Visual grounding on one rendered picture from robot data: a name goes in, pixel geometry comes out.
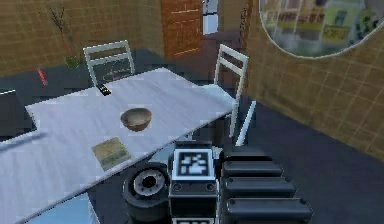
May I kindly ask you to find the bare twig house plant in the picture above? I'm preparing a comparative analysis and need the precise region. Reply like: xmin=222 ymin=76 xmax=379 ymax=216
xmin=46 ymin=1 xmax=86 ymax=70

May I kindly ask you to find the white room door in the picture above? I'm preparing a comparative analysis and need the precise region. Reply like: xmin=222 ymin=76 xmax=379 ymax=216
xmin=201 ymin=0 xmax=220 ymax=36

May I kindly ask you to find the dark grey cabinet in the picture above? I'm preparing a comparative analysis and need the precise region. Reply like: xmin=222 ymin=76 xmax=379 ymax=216
xmin=0 ymin=88 xmax=37 ymax=138

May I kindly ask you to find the white slatted chair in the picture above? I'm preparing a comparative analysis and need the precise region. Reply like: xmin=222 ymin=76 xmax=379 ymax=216
xmin=82 ymin=39 xmax=136 ymax=88
xmin=201 ymin=43 xmax=258 ymax=148

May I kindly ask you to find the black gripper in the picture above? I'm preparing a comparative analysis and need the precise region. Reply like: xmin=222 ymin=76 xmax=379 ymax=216
xmin=121 ymin=161 xmax=172 ymax=224

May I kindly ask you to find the black remote control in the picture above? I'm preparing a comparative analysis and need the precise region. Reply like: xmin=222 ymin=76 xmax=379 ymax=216
xmin=96 ymin=83 xmax=112 ymax=97

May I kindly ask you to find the olive green book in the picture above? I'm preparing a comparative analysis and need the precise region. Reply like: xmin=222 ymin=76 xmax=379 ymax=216
xmin=91 ymin=136 xmax=132 ymax=172

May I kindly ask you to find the white table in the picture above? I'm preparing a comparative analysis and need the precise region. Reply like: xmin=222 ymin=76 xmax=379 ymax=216
xmin=0 ymin=67 xmax=240 ymax=224

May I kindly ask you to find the red stick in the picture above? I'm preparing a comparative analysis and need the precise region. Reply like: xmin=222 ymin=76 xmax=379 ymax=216
xmin=36 ymin=67 xmax=49 ymax=88

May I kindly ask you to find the brown bowl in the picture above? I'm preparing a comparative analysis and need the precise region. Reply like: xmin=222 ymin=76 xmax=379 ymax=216
xmin=119 ymin=107 xmax=153 ymax=133

